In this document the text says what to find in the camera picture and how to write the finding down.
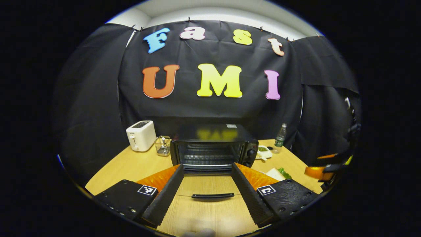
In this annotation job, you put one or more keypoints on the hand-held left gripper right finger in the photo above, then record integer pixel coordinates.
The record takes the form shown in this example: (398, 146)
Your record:
(250, 200)

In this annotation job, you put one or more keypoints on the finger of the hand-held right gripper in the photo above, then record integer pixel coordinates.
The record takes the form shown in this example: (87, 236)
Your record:
(329, 156)
(317, 172)

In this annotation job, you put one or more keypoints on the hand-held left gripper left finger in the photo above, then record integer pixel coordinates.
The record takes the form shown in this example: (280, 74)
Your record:
(164, 200)

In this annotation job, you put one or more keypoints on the lettuce sandwich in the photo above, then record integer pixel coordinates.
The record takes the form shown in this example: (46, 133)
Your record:
(284, 173)

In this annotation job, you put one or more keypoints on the black electric oven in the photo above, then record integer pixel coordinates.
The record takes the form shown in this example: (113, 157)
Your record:
(213, 133)

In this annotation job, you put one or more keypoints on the white rectangular tray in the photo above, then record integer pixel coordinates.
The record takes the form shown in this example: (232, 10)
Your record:
(270, 173)

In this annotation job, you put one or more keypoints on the white compartment plate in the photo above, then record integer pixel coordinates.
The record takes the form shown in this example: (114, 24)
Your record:
(263, 153)

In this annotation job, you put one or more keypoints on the clear plastic water bottle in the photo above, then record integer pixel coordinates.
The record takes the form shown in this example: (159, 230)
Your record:
(280, 140)

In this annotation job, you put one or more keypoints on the white toaster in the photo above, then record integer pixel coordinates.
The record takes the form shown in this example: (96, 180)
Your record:
(141, 136)

